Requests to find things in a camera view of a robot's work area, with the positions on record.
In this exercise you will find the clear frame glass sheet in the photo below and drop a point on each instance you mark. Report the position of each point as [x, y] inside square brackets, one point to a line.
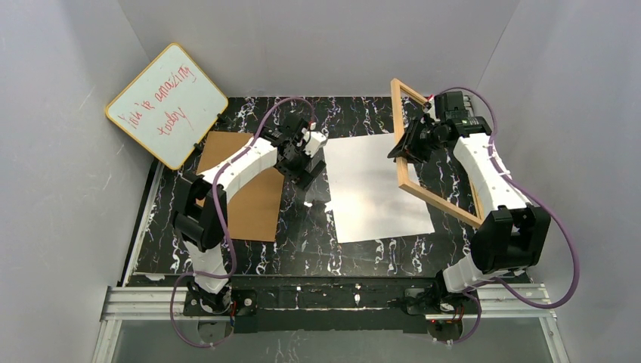
[316, 235]

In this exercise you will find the printed colour photo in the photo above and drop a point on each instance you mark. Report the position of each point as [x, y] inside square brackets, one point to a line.
[365, 199]

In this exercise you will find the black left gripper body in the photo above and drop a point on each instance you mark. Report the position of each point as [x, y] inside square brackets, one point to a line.
[302, 167]

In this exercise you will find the yellow-edged whiteboard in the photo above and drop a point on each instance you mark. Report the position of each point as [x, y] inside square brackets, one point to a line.
[169, 107]

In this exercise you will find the wooden picture frame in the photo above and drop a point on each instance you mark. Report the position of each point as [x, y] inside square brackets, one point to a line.
[405, 183]

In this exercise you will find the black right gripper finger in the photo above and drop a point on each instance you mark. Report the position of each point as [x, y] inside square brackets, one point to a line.
[411, 139]
[414, 157]

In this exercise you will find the aluminium mounting rail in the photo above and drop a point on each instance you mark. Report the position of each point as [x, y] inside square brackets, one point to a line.
[153, 303]

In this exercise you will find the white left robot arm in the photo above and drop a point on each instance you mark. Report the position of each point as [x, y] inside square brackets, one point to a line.
[200, 216]

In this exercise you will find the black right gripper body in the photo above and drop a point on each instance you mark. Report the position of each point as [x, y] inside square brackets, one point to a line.
[410, 141]

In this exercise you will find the brown frame backing board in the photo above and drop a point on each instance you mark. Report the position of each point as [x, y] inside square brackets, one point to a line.
[254, 210]

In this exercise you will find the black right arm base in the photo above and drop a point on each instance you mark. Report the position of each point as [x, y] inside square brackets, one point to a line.
[435, 301]

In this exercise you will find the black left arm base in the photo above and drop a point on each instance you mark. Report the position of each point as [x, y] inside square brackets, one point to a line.
[215, 303]

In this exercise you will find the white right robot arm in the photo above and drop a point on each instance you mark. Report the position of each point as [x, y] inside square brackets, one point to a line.
[510, 228]

